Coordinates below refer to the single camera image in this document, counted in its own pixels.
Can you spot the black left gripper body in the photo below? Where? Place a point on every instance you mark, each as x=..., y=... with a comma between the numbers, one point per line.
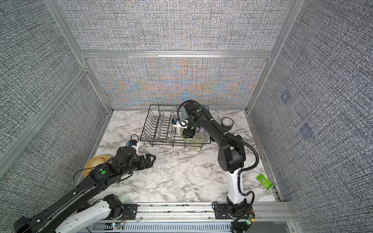
x=140, y=163

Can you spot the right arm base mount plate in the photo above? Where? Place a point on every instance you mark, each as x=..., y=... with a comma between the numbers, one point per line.
x=221, y=211

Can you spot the lilac plastic cup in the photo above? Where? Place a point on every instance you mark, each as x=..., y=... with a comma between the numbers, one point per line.
x=200, y=130

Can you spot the aluminium front rail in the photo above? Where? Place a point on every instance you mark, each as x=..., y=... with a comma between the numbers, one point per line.
x=266, y=217

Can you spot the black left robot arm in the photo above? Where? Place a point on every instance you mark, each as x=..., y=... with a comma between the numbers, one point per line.
x=63, y=217

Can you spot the teal frosted cup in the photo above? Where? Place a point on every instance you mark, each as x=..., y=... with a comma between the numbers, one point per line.
x=184, y=114

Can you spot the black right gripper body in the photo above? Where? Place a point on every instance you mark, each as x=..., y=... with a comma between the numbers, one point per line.
x=190, y=130

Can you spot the pale yellow-green frosted cup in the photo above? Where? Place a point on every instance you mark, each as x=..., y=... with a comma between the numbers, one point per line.
x=198, y=139

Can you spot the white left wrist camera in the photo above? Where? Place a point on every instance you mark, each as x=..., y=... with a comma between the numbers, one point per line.
x=133, y=142

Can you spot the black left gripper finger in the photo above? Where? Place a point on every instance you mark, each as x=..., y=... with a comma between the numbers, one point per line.
x=148, y=165
x=150, y=158

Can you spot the green marker pen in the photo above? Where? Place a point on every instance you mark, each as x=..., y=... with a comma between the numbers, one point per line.
x=265, y=181

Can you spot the black wire dish rack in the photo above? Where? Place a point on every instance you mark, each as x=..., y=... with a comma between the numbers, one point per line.
x=158, y=129

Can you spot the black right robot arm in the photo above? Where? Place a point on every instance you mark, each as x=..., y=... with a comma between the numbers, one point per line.
x=231, y=154

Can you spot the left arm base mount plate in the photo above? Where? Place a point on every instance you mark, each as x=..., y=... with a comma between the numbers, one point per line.
x=127, y=211

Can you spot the short green cup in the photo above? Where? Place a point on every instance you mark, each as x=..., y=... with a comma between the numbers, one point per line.
x=181, y=130

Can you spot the black tape roll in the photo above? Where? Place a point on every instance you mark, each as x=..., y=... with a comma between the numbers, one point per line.
x=227, y=123

